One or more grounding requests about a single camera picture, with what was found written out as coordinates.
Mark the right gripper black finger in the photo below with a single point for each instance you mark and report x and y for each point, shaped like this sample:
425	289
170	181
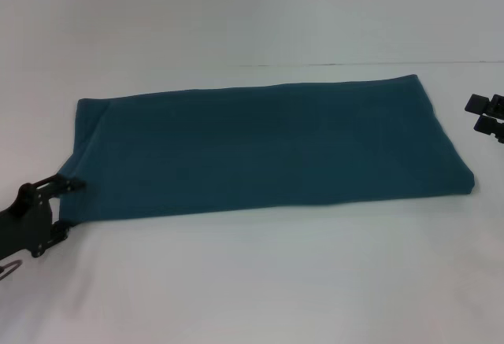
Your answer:
482	104
488	127

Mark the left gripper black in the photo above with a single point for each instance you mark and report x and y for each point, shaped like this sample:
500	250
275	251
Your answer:
27	222

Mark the teal blue t-shirt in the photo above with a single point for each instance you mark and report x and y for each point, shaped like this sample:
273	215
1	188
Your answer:
267	151

